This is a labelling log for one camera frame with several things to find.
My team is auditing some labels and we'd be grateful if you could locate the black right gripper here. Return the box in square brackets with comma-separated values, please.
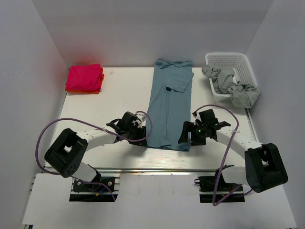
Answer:
[178, 121, 208, 146]

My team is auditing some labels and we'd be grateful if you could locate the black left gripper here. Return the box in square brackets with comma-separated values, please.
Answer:
[126, 125, 148, 147]

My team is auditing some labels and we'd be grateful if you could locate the blue-grey t-shirt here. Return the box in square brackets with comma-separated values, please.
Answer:
[146, 59, 193, 151]

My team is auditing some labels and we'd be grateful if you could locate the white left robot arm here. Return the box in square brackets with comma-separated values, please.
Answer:
[44, 111, 152, 190]

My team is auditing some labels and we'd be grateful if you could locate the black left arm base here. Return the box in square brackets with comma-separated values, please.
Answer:
[69, 174, 120, 203]

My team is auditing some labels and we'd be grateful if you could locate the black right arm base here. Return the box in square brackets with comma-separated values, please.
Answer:
[194, 176, 245, 203]

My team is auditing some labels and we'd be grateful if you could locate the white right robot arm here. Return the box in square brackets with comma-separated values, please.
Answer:
[178, 109, 288, 193]

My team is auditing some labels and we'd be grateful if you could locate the crumpled grey t-shirt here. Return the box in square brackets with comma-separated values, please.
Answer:
[202, 65, 260, 108]

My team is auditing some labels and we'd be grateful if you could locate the folded magenta t-shirt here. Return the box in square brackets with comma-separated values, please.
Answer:
[64, 63, 102, 92]

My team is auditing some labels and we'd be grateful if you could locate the white plastic basket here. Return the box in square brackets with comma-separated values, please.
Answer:
[202, 52, 260, 108]

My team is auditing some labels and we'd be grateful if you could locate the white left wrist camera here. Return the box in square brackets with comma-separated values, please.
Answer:
[135, 113, 147, 123]

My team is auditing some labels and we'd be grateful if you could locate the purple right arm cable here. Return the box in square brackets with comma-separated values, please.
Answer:
[192, 104, 253, 206]

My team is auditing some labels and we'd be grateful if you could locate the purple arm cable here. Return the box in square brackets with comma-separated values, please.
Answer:
[192, 104, 253, 206]
[35, 110, 153, 201]

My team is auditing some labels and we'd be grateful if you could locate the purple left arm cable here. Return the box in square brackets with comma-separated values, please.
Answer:
[35, 110, 153, 201]

